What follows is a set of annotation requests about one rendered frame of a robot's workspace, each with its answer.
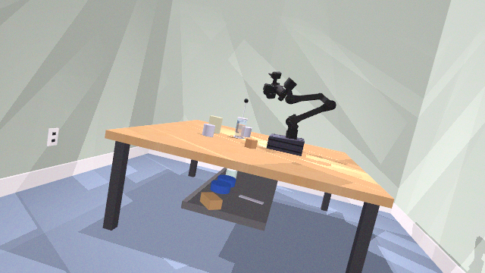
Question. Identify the french press coffee maker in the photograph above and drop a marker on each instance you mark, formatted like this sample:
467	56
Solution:
241	126

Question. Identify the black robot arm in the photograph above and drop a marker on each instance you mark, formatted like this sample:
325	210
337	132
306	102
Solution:
292	121

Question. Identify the white block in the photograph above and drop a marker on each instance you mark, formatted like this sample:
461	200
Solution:
217	122

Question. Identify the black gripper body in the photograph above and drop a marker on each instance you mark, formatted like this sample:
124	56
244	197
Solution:
275	76

